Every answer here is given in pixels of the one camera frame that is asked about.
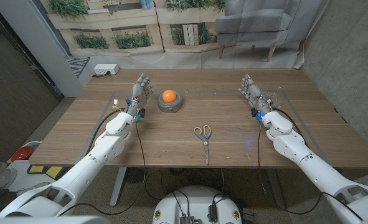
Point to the orange fruit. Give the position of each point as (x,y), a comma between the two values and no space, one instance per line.
(169,96)

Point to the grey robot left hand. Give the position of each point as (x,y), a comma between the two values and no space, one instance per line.
(138,93)

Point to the yellow and black floor item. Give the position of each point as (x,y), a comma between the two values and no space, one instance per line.
(50,171)

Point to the white table leg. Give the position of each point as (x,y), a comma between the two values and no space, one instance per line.
(118,186)

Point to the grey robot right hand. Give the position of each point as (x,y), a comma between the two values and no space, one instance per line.
(255,95)

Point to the grey duct tape roll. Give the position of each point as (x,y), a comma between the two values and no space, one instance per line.
(170,107)

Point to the clear plastic clamshell container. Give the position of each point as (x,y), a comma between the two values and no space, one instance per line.
(274,97)

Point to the red bowl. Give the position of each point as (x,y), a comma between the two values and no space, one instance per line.
(21,153)

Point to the black adapter box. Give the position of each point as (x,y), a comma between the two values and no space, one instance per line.
(212,213)

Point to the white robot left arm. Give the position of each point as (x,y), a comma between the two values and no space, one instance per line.
(87,168)

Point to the printed room backdrop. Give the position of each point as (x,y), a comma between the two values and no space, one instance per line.
(183,59)

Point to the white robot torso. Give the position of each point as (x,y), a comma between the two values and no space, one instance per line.
(197,202)

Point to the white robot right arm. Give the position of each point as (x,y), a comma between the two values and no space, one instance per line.
(314,169)

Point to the black floor fan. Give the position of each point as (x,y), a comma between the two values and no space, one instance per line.
(135,175)

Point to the white power strip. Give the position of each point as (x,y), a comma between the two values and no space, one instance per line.
(106,69)

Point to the grey sneaker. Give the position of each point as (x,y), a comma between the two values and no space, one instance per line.
(1,177)

